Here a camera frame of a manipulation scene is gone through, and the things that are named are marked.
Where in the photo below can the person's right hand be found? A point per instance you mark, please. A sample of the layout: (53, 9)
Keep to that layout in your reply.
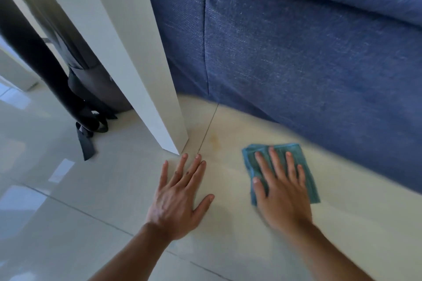
(283, 201)

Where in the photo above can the person's left hand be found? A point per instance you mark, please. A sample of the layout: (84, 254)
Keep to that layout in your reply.
(173, 208)

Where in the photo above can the person's left middle finger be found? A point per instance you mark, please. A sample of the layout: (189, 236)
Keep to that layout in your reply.
(193, 170)

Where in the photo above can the person's left little finger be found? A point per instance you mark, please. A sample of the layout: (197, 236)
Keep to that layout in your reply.
(164, 174)

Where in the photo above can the person's right thumb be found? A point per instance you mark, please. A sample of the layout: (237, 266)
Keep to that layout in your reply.
(259, 190)

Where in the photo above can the person's right little finger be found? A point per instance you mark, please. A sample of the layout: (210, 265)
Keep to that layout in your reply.
(302, 176)

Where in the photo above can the person's right middle finger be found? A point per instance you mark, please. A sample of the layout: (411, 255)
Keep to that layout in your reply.
(277, 162)

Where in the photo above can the person's left thumb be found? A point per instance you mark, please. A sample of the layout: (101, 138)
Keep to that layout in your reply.
(204, 204)

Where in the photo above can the teal cleaning cloth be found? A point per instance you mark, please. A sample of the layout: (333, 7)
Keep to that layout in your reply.
(311, 188)

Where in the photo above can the person's right forearm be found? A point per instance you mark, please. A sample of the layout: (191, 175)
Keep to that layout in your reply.
(326, 254)

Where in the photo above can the person's left forearm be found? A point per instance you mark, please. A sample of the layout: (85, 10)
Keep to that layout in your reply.
(132, 254)

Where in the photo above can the blue fabric sofa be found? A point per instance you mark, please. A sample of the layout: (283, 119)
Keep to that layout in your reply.
(296, 60)

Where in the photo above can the dark grey bag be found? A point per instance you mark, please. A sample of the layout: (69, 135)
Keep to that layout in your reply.
(99, 89)

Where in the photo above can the white furniture leg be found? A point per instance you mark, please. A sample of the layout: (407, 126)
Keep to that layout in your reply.
(138, 60)

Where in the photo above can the white furniture base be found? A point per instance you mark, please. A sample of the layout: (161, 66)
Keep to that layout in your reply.
(16, 73)

